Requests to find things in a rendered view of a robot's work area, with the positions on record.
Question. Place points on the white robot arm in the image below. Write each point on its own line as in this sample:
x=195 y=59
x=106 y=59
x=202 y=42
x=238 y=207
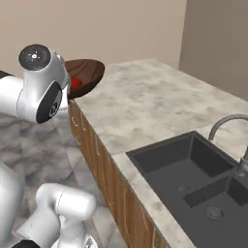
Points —
x=38 y=93

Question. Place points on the brown wooden cupboard run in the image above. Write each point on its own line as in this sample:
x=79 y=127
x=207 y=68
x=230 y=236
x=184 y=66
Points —
x=109 y=180

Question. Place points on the grey curved tap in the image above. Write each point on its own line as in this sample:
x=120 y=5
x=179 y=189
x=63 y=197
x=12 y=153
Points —
x=242 y=164

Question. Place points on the dark grey double sink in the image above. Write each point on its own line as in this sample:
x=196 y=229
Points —
x=180 y=168

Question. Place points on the dark brown wooden bowl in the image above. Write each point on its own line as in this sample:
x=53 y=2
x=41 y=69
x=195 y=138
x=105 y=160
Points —
x=88 y=72

